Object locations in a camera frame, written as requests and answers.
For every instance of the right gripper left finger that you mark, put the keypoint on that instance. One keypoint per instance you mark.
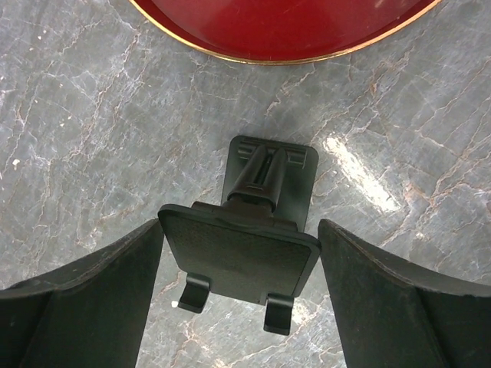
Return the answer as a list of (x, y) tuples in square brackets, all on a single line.
[(91, 312)]

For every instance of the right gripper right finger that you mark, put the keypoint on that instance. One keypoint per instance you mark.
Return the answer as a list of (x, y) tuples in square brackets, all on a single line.
[(391, 312)]

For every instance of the black folding phone stand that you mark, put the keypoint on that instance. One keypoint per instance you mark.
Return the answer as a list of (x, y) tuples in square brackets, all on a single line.
[(253, 246)]

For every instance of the red round tray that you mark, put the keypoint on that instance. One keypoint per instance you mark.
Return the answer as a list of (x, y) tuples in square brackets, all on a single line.
[(280, 32)]

